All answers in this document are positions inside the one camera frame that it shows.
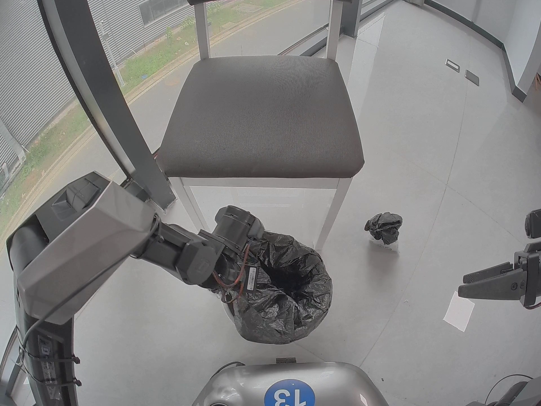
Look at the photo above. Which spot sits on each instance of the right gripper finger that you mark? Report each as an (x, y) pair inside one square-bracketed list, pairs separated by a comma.
[(503, 288), (490, 272)]

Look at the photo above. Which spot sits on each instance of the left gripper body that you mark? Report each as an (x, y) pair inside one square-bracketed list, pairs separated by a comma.
[(251, 279)]

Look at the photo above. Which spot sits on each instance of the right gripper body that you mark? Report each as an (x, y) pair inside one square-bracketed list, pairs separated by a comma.
[(532, 277)]

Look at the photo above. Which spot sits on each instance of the black plastic bag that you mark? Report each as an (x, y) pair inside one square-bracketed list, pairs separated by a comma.
[(291, 311)]

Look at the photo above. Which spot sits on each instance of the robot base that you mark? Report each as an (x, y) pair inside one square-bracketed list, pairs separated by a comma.
[(253, 383)]

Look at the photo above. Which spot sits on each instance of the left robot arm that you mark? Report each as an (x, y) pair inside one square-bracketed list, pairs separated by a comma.
[(84, 235)]

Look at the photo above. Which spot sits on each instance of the crumpled black plastic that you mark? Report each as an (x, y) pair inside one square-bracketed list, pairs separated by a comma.
[(384, 226)]

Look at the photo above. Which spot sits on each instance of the small white paper scrap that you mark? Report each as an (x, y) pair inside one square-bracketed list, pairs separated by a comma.
[(386, 248)]

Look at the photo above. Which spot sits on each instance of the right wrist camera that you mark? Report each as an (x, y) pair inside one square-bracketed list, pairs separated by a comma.
[(533, 224)]

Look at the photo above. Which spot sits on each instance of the grey seat white frame chair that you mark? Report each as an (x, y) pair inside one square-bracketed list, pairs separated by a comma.
[(262, 116)]

